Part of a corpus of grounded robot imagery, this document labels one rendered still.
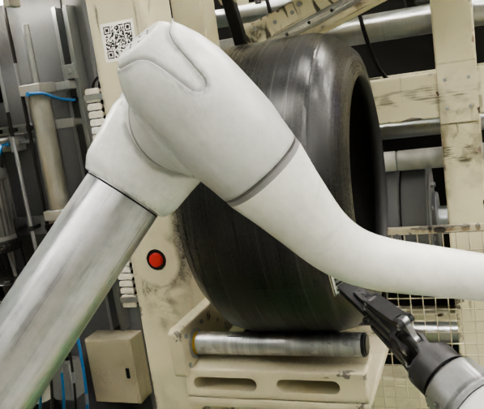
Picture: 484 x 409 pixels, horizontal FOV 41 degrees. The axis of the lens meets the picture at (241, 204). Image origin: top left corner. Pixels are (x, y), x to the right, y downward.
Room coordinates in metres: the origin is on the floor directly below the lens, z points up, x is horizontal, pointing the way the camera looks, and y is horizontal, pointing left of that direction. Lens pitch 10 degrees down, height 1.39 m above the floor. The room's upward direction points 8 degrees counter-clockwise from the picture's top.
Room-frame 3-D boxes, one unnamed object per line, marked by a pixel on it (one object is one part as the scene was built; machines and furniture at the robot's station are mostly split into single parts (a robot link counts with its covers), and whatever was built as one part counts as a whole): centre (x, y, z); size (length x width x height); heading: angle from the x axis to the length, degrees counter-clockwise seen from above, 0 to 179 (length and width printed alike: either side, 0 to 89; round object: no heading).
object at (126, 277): (1.37, 0.26, 1.19); 0.05 x 0.04 x 0.48; 159
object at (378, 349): (1.29, -0.07, 0.80); 0.37 x 0.36 x 0.02; 159
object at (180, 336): (1.36, 0.09, 0.90); 0.40 x 0.03 x 0.10; 159
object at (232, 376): (1.16, -0.02, 0.84); 0.36 x 0.09 x 0.06; 69
